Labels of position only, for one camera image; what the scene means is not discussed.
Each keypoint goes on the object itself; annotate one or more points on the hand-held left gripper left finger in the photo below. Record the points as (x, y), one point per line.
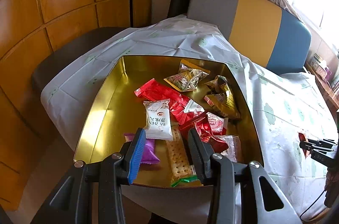
(136, 157)

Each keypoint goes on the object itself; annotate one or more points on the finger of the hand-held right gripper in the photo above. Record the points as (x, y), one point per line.
(307, 147)
(324, 142)

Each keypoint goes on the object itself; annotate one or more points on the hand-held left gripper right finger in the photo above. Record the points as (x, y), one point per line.
(196, 152)

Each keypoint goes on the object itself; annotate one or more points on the small red snack packet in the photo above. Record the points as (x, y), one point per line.
(212, 139)
(182, 112)
(302, 137)

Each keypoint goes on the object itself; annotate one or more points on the purple snack packet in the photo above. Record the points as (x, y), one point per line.
(149, 149)

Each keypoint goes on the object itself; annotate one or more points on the clear cracker packet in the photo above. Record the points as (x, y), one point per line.
(177, 155)

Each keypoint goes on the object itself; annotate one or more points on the brown cake packet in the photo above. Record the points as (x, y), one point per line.
(234, 147)

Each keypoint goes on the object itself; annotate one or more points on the gold tin box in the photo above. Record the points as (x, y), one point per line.
(111, 120)

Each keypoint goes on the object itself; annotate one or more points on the white snack packet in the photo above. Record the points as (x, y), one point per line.
(159, 118)

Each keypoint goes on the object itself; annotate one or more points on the dark gold snack bag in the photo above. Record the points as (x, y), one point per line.
(225, 102)

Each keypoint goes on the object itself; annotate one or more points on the long red snack packet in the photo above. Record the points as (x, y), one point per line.
(161, 94)

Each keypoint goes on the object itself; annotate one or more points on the yellow seed packet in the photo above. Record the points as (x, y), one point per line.
(188, 78)

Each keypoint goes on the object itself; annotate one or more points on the brown patterned cloth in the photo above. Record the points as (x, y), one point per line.
(331, 187)

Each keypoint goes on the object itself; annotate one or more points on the wooden side table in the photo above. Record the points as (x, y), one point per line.
(327, 91)

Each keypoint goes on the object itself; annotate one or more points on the purple box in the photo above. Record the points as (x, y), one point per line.
(328, 74)

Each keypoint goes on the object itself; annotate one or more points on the tissue box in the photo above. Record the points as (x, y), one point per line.
(319, 65)

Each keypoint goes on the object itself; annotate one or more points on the green print white tablecloth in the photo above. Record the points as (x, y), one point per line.
(159, 38)

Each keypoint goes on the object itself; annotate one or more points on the grey yellow blue headboard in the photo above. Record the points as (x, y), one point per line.
(254, 28)

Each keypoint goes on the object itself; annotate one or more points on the wooden wardrobe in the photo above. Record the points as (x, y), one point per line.
(53, 1)

